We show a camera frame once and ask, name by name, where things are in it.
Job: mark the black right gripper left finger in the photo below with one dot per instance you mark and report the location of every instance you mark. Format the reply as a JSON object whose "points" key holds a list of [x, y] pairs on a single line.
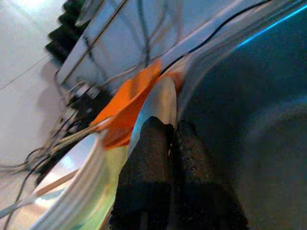
{"points": [[146, 167]]}

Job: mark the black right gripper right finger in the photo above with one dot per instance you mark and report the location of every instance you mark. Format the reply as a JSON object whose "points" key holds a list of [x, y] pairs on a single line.
{"points": [[196, 182]]}

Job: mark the green plate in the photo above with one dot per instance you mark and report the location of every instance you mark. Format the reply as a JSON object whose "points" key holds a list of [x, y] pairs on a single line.
{"points": [[105, 182]]}

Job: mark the white bowl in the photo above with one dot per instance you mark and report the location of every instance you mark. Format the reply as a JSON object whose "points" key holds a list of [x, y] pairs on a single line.
{"points": [[156, 100]]}

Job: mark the stainless steel kitchen sink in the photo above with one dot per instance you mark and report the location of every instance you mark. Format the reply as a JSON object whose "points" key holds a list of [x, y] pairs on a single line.
{"points": [[251, 107]]}

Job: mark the orange plastic bowl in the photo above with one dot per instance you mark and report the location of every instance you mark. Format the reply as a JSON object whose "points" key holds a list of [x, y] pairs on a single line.
{"points": [[127, 103]]}

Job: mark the wooden chopstick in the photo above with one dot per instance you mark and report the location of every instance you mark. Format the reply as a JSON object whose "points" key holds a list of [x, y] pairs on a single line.
{"points": [[57, 183], [79, 134]]}

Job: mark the black power strip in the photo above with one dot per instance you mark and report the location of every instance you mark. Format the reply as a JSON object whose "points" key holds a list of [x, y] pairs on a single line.
{"points": [[91, 105]]}

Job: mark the black charger device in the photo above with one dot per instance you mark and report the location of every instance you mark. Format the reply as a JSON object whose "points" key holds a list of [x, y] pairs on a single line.
{"points": [[64, 36]]}

